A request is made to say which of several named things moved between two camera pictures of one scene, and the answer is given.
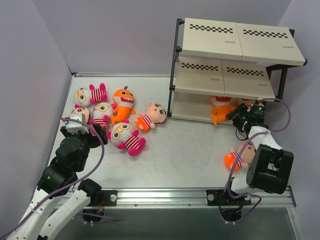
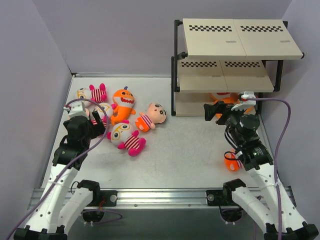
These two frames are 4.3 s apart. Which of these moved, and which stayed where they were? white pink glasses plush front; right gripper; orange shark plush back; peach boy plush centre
Moved: right gripper
Stayed: white pink glasses plush front; peach boy plush centre; orange shark plush back
